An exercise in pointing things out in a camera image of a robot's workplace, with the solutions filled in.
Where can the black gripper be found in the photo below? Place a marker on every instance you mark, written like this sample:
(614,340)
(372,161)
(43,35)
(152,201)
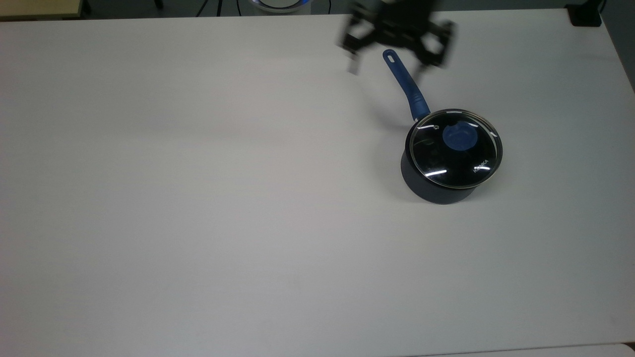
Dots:
(402,22)

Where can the glass lid with blue knob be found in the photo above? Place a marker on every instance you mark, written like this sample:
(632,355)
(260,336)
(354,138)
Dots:
(459,136)

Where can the black clamp block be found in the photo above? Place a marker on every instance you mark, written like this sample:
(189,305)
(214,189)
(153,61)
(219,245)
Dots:
(585,15)

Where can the light wooden desk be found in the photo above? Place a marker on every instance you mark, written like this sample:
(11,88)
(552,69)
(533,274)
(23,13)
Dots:
(39,7)

